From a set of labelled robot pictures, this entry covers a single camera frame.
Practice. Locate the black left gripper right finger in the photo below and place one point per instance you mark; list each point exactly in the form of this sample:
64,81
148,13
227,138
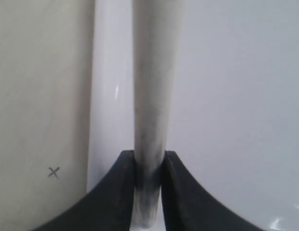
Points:
187,206

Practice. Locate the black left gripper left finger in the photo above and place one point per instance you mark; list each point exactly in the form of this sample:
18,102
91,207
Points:
107,207

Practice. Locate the white drumstick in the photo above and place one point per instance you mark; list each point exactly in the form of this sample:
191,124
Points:
156,26

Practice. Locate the white plastic tray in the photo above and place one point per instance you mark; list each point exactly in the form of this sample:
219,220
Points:
234,118

